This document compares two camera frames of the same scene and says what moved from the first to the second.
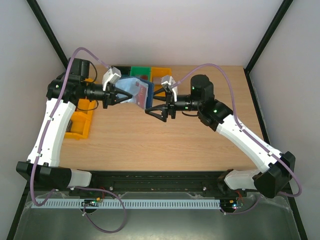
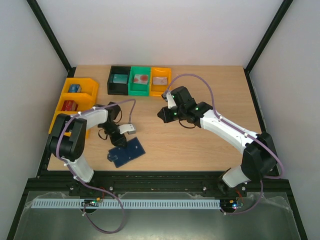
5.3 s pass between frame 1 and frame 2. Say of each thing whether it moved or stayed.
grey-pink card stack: stayed
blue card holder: moved
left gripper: moved
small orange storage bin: stayed
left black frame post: stayed
